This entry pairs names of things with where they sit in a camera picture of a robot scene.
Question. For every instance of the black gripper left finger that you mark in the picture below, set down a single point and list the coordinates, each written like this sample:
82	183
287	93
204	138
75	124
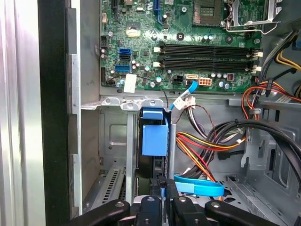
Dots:
148	209

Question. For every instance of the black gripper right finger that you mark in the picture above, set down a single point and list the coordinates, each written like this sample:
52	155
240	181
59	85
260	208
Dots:
184	212

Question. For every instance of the hard disk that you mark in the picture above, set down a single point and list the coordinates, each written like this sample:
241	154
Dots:
154	141

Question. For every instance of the metal disk bay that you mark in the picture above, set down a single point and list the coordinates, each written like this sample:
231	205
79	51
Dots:
113	131

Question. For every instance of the RAM slot white clips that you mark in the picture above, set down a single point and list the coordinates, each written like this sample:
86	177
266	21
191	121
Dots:
207	52
207	66

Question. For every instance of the black open PC case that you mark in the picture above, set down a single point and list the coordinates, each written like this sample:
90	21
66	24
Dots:
54	94

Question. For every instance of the RAM slot black clips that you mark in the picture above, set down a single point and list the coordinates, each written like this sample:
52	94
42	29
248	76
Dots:
207	46
207	60

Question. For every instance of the green motherboard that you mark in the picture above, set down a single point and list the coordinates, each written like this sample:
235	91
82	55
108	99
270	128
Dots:
145	35

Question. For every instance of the locking lever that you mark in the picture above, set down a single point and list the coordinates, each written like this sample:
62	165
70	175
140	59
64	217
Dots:
244	30

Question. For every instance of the blue expansion slot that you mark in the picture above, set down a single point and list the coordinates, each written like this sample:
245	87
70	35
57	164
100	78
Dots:
159	11

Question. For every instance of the CPU socket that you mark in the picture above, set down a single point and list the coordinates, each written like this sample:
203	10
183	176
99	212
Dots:
207	11

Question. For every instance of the metal socket cover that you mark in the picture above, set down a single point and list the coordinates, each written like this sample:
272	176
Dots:
274	10

